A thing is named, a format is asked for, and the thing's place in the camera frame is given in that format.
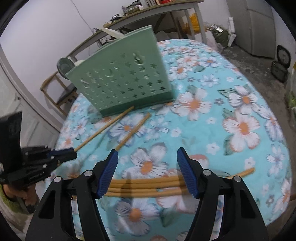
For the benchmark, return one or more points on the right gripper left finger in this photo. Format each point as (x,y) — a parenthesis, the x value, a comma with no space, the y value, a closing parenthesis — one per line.
(53,219)

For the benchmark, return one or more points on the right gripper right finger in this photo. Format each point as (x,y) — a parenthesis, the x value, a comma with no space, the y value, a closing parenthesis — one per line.
(241,218)

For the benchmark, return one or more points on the yellow plastic bag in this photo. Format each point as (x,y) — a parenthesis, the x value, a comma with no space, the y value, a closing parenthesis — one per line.
(195,25)

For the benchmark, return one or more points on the wooden chair black seat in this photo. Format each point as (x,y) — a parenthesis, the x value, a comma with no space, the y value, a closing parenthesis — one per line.
(59,92)

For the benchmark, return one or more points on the black round scale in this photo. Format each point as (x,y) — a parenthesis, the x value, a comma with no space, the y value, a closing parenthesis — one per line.
(283,56)

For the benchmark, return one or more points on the person's left hand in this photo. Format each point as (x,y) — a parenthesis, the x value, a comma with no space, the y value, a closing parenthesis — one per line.
(29,196)

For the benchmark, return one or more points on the green perforated utensil holder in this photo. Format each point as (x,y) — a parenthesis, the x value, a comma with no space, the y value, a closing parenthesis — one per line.
(128,72)

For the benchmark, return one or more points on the cream plastic ladle spoon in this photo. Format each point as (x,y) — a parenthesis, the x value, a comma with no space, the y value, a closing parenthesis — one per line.
(113,33)

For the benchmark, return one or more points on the long white desk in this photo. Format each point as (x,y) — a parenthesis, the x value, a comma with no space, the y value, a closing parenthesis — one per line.
(140,15)

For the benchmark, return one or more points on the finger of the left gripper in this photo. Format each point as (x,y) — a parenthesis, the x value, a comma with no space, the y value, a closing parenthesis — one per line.
(62,155)

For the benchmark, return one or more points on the white panel door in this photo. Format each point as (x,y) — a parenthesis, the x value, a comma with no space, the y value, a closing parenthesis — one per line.
(39,127)

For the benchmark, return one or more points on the grey refrigerator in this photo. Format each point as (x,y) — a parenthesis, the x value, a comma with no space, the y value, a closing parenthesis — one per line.
(254,26)

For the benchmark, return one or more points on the floral blue tablecloth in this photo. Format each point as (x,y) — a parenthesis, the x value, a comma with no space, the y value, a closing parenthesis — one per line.
(219,118)

